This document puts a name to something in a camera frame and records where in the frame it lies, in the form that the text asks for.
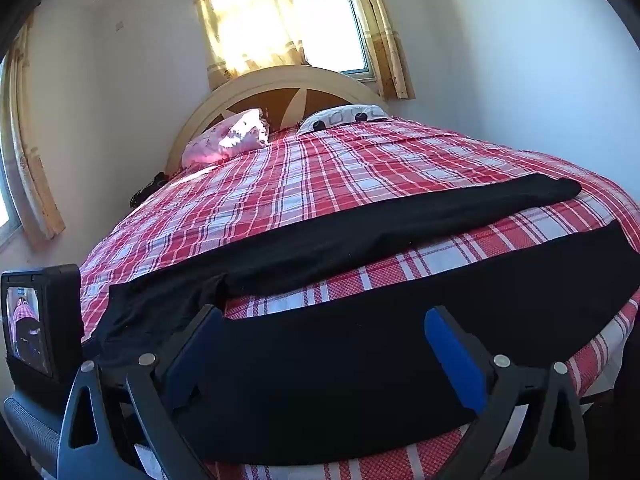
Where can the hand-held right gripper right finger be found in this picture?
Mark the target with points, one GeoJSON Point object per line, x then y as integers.
{"type": "Point", "coordinates": [455, 355]}

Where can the bed with red plaid sheet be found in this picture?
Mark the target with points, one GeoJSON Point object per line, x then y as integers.
{"type": "Point", "coordinates": [350, 170]}

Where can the yellow curtain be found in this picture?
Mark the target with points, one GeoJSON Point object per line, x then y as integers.
{"type": "Point", "coordinates": [387, 35]}
{"type": "Point", "coordinates": [240, 20]}
{"type": "Point", "coordinates": [30, 160]}

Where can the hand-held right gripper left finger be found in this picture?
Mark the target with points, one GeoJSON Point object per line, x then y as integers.
{"type": "Point", "coordinates": [192, 355]}

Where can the dark object beside bed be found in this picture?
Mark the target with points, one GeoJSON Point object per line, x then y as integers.
{"type": "Point", "coordinates": [147, 190]}

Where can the black pants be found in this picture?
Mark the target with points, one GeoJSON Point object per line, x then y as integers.
{"type": "Point", "coordinates": [350, 360]}

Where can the pink floral pillow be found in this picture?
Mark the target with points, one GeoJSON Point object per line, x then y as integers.
{"type": "Point", "coordinates": [225, 137]}

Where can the cream wooden headboard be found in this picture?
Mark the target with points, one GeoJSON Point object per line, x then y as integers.
{"type": "Point", "coordinates": [300, 85]}

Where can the white patterned pillow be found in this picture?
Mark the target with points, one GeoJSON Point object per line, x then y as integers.
{"type": "Point", "coordinates": [345, 116]}

